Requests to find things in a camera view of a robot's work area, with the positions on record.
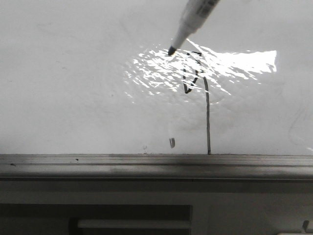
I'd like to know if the white whiteboard marker pen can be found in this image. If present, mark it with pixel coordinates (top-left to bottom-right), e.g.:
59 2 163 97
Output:
168 0 219 56

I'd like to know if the white whiteboard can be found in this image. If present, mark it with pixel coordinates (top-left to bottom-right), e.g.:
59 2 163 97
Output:
0 0 313 155

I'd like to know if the aluminium whiteboard tray rail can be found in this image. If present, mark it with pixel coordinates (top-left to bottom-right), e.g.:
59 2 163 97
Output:
0 154 313 180

